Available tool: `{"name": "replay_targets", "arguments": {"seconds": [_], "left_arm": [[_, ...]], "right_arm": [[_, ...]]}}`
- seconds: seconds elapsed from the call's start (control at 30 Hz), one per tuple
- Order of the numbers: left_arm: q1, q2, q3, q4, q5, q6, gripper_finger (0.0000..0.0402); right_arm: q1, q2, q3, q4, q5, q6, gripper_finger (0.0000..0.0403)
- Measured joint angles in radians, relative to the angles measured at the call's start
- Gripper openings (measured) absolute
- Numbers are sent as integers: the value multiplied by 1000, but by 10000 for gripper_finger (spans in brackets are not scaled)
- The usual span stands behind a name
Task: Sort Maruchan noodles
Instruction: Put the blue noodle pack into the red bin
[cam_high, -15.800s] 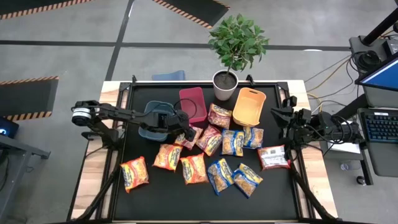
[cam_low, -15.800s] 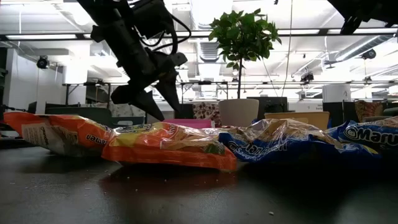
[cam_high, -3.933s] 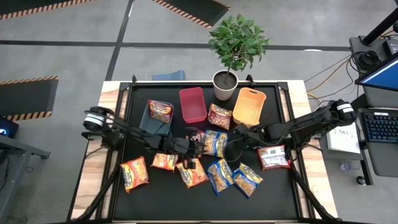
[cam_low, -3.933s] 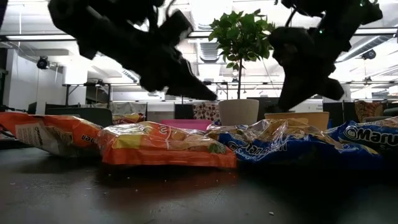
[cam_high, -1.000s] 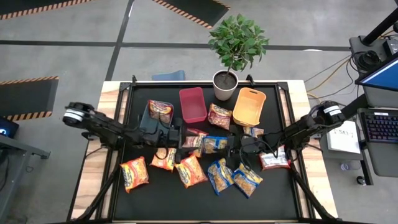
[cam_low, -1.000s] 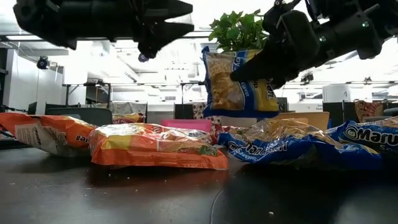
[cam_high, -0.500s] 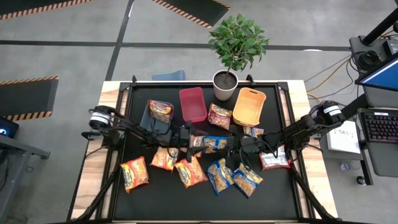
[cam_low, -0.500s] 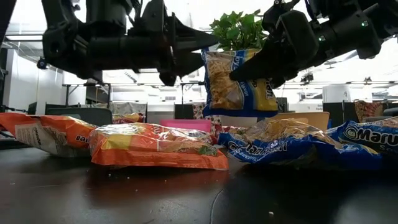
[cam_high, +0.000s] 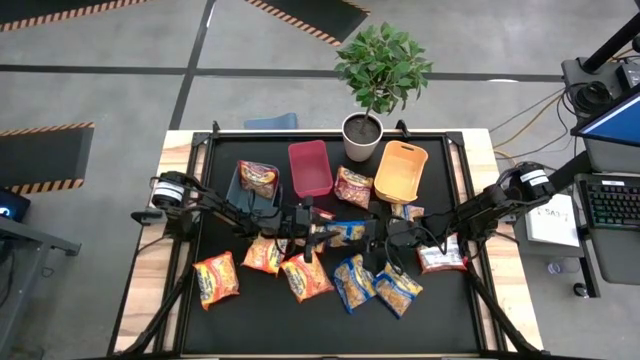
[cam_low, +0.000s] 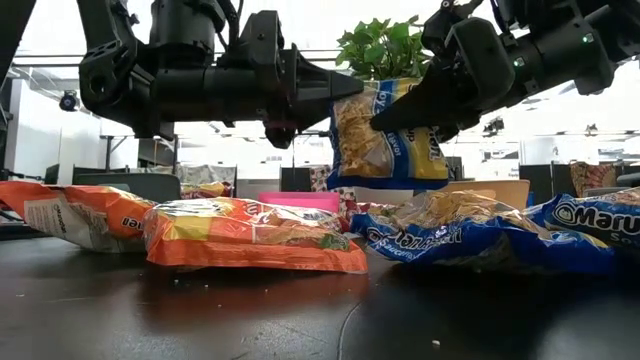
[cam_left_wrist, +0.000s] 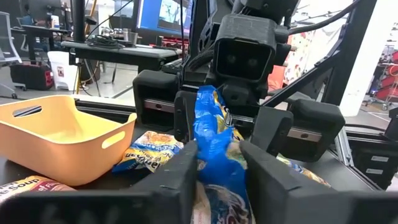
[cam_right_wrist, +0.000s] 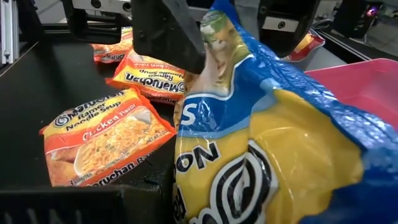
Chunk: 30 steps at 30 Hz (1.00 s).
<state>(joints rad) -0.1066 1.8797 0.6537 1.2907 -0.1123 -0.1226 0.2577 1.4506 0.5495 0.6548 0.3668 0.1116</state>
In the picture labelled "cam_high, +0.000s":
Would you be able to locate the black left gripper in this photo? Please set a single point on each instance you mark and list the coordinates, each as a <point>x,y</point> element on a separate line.
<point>300,220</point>

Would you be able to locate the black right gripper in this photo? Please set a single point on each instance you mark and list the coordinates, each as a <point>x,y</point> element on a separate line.
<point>400,232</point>

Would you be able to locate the blue ramen noodle pack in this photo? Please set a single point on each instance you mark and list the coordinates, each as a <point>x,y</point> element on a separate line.
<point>354,282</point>
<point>345,232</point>
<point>407,212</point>
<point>397,288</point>

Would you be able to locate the orange ramen noodle pack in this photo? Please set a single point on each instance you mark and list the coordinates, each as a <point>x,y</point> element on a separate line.
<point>216,279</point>
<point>306,276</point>
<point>265,254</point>

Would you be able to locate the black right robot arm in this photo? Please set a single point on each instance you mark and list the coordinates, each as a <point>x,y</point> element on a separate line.
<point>490,202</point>

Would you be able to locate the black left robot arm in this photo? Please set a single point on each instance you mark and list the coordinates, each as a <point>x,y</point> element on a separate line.
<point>225,212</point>

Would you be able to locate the yellow plastic bin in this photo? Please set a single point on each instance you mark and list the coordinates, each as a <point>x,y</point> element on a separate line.
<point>400,172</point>

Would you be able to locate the pink plastic bin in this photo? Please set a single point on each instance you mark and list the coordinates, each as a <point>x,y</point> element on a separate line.
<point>310,170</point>

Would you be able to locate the white plant pot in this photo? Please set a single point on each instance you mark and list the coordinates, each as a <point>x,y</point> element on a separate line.
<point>360,150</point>

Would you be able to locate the black table mat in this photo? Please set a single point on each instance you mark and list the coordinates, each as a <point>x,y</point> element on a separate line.
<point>325,330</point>

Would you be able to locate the blue-grey plastic bin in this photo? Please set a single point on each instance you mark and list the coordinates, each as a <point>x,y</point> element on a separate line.
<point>235,192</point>

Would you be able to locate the small green leafy tree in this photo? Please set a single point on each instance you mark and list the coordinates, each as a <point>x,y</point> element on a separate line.
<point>382,65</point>

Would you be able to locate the white labelled box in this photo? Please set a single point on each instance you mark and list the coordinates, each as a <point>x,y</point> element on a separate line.
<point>552,220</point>

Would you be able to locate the clear plastic bottle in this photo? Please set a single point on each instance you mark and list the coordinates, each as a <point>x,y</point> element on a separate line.
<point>556,268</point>

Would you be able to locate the black diagonal support bar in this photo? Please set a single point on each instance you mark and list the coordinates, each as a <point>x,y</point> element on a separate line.
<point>575,167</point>

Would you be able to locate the black caster wheel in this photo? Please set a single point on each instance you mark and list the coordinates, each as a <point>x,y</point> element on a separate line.
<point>580,289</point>

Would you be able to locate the black hazard-striped floor mat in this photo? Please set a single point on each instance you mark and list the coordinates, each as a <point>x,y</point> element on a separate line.
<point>40,155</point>
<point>320,15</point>
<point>50,12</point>

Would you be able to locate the black keyboard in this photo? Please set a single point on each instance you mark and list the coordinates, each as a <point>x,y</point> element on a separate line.
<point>612,202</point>

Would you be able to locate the grey computer desk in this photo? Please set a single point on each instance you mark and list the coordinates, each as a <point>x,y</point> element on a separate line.
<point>620,255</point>

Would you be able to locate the grey equipment box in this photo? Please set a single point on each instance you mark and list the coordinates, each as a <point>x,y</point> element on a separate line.
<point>572,70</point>

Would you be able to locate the computer monitor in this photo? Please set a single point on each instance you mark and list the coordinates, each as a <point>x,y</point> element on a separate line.
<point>615,122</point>

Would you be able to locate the grey side desk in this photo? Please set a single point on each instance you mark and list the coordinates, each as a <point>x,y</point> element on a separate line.
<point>35,237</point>

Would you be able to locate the black pole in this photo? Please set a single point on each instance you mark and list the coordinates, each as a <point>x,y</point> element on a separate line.
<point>612,45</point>

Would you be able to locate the black device with blue light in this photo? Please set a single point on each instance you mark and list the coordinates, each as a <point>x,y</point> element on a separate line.
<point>10,205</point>

